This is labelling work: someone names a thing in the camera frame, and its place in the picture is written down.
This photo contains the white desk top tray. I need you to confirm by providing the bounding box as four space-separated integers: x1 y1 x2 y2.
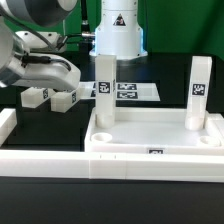
84 107 224 156

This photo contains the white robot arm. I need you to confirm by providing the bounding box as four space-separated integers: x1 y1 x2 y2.
0 0 147 91

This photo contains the black cable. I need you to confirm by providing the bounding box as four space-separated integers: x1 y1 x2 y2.
64 0 98 44

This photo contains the marker sheet with tags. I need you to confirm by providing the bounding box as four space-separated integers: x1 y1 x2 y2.
79 81 160 102

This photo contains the white U-shaped fence frame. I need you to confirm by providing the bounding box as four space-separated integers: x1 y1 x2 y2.
0 107 224 184

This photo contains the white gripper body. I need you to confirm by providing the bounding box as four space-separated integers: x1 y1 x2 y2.
14 53 81 91

